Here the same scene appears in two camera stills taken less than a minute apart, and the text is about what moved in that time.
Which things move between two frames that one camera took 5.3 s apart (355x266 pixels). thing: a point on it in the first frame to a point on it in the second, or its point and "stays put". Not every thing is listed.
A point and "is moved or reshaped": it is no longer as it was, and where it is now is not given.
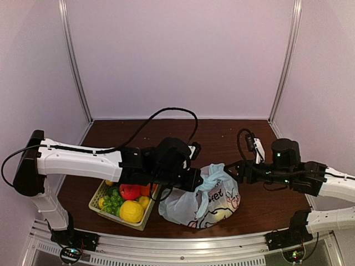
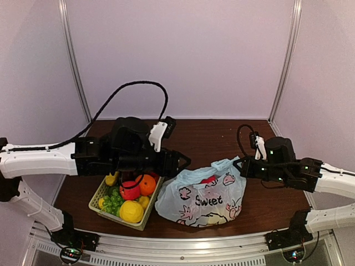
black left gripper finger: x=197 y=180 to x=182 y=168
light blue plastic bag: x=216 y=198 is moved or reshaped
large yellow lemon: x=131 y=211 stays put
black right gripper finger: x=236 y=169 to x=238 y=161
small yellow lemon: x=145 y=201 stays put
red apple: x=130 y=192 stays put
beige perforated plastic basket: x=94 y=204 stays put
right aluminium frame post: x=289 y=57 stays put
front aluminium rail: x=249 y=250 stays put
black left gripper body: x=166 y=177 to x=133 y=162
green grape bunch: x=111 y=204 stays put
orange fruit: x=145 y=190 stays put
